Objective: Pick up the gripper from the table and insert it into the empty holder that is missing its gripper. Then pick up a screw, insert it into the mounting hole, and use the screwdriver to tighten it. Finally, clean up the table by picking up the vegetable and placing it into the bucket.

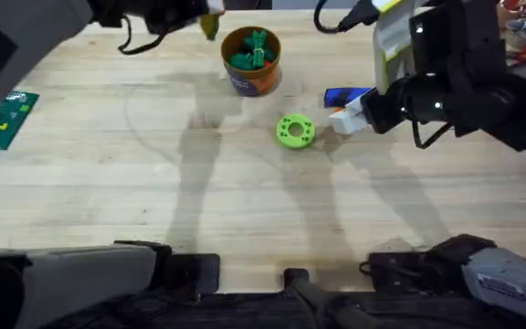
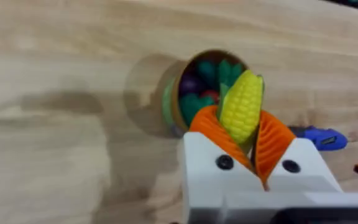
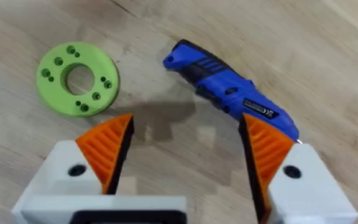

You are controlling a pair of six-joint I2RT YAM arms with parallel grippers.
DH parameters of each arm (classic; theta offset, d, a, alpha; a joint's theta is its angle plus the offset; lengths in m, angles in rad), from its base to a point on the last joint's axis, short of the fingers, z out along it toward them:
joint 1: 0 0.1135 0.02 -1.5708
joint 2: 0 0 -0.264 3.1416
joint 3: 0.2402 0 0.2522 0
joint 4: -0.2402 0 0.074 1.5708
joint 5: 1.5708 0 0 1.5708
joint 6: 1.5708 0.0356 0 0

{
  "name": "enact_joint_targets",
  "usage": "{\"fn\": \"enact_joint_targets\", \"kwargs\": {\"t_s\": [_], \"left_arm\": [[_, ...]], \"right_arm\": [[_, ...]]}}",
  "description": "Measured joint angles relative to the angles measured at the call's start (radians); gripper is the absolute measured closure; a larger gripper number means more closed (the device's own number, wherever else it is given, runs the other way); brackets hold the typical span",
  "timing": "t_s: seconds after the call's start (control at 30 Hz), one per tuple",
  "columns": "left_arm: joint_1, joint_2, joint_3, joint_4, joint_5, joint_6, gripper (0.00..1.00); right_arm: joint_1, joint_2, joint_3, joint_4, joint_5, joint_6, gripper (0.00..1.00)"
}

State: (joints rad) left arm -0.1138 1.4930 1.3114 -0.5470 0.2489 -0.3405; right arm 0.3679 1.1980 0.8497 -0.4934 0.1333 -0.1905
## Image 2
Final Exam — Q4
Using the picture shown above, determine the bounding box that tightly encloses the yellow toy corn cob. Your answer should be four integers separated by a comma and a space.
216, 69, 265, 146

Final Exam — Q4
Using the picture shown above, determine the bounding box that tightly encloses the brown tub of toy vegetables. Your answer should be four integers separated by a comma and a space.
162, 49, 250, 135

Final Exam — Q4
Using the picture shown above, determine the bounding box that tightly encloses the blue electric screwdriver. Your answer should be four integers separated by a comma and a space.
287, 124, 349, 152

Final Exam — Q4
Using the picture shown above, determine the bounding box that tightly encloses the left gripper white and orange right finger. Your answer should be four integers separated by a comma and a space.
252, 110, 344, 193

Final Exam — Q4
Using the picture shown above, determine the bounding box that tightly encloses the left gripper white and orange left finger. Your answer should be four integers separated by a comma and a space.
182, 105, 264, 224

